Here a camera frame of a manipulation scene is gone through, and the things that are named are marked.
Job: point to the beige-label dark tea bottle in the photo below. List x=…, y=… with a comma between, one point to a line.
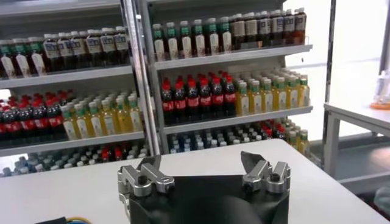
x=251, y=28
x=238, y=29

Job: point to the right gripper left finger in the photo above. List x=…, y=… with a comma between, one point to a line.
x=149, y=173

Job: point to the blue-label dark tea bottle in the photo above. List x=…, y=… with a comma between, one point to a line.
x=264, y=26
x=289, y=23
x=51, y=50
x=121, y=42
x=277, y=25
x=93, y=45
x=78, y=47
x=300, y=22
x=107, y=44
x=65, y=48

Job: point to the white metal-frame side table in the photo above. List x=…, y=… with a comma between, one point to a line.
x=350, y=111

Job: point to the dark frame post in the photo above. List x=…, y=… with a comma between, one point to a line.
x=330, y=45

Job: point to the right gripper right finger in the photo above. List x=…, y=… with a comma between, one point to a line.
x=259, y=172

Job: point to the red-cap cola bottle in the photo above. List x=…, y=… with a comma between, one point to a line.
x=2, y=128
x=55, y=121
x=12, y=126
x=230, y=97
x=41, y=123
x=192, y=102
x=217, y=99
x=168, y=105
x=205, y=100
x=27, y=124
x=180, y=104

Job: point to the orange round dish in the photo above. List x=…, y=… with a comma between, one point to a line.
x=381, y=106

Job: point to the pale grey cloth bundle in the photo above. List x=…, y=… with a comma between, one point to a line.
x=383, y=198

